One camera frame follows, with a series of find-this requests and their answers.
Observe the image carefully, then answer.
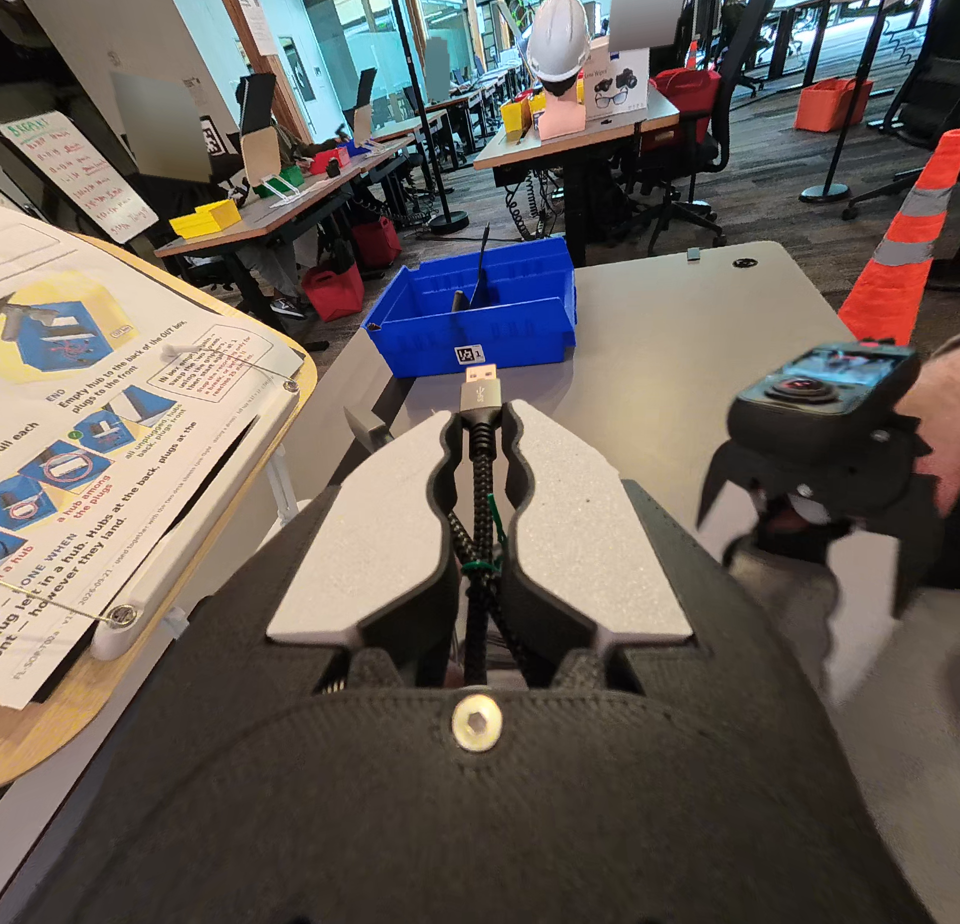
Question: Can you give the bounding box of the blue plastic bin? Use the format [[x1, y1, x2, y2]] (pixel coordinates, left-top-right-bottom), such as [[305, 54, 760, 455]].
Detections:
[[365, 234, 580, 382]]

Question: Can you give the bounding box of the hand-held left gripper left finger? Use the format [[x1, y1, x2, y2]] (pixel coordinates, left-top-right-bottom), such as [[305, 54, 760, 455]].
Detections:
[[266, 407, 460, 673]]

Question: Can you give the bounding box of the person's right hand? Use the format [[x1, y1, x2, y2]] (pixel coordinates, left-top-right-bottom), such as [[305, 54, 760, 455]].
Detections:
[[897, 347, 960, 517]]

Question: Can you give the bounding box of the wooden work desk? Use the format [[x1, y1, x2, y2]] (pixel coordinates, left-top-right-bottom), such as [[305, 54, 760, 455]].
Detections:
[[471, 84, 685, 268], [156, 129, 417, 328]]

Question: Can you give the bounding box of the white hard hat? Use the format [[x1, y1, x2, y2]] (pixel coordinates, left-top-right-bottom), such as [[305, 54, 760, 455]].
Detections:
[[524, 0, 595, 87]]

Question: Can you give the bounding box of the handwritten white poster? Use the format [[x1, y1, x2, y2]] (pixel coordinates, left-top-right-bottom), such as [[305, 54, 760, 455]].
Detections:
[[0, 110, 160, 247]]

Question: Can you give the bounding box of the yellow plastic bin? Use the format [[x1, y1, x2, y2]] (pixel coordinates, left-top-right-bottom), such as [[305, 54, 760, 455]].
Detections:
[[167, 197, 246, 241]]

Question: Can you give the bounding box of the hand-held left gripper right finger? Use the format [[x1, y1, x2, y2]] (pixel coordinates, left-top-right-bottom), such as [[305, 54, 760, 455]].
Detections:
[[503, 399, 696, 673]]

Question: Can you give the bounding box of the mannequin head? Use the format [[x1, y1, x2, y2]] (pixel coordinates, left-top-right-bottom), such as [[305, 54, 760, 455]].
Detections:
[[533, 77, 591, 144]]

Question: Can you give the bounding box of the orange traffic cone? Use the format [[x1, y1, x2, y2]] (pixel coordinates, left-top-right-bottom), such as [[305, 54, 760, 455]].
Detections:
[[836, 128, 960, 349]]

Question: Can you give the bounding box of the orange plastic bin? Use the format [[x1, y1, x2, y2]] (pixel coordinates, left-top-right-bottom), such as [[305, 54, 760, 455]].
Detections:
[[794, 75, 876, 135]]

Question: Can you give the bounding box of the printed instruction sheet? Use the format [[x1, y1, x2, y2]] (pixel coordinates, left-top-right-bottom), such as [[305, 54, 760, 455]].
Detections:
[[0, 209, 303, 711]]

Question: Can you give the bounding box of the white printed box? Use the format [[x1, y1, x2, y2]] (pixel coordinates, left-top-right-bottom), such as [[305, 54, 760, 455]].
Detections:
[[581, 45, 651, 124]]

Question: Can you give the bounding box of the red plastic bin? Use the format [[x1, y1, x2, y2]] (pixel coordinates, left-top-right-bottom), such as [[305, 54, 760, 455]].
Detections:
[[300, 260, 367, 324], [351, 212, 405, 274]]

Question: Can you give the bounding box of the green twist tie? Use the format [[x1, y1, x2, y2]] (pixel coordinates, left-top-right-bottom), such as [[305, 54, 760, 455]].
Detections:
[[456, 489, 510, 579]]

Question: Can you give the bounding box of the black office chair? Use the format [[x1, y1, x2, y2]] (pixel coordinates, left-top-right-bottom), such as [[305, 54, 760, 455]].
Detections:
[[642, 0, 784, 253]]

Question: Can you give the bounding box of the instruction sheet on stand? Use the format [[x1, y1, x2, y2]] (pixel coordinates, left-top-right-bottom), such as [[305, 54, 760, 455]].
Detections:
[[0, 209, 321, 789]]

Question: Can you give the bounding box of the braided usb cable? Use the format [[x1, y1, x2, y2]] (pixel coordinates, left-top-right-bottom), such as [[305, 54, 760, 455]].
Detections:
[[443, 357, 522, 688]]

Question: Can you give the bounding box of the white document stand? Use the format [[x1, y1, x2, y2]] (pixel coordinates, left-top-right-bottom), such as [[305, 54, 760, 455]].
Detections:
[[87, 375, 304, 664]]

